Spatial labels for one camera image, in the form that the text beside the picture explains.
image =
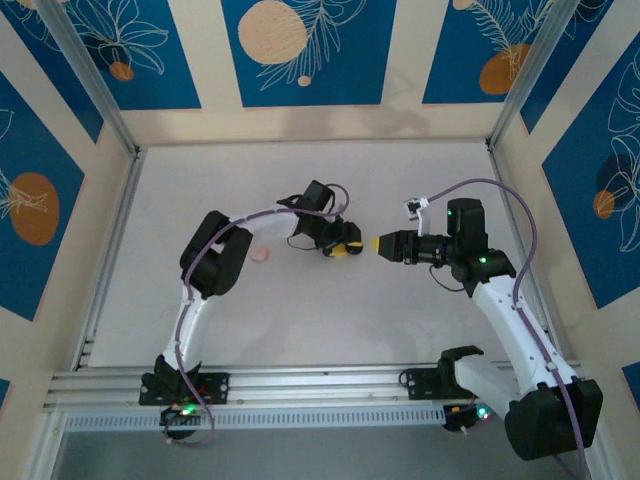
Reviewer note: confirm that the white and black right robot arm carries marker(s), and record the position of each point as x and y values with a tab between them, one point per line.
525	330

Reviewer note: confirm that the aluminium side rail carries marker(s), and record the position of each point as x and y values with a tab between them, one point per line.
537	300
107	260

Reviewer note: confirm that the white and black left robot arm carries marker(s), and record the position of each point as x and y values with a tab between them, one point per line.
192	325

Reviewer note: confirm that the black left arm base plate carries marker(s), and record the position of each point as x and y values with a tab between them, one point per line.
215	387

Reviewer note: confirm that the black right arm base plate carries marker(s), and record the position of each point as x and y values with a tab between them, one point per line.
420	382

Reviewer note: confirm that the black earbud charging case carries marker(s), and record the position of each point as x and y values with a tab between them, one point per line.
356	248

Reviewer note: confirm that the aluminium table edge rail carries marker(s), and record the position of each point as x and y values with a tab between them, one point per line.
310	385

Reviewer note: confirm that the pink earbud charging case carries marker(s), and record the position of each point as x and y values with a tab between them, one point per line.
260	254

